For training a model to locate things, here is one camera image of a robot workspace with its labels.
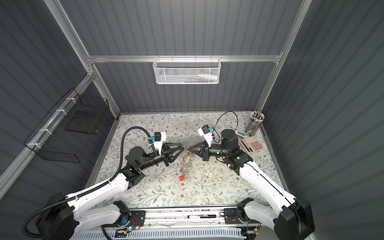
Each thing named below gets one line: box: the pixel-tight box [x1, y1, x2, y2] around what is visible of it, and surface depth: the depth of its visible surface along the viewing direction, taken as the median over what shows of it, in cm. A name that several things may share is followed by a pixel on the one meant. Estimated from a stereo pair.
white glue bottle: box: [197, 74, 219, 81], surface depth 93 cm
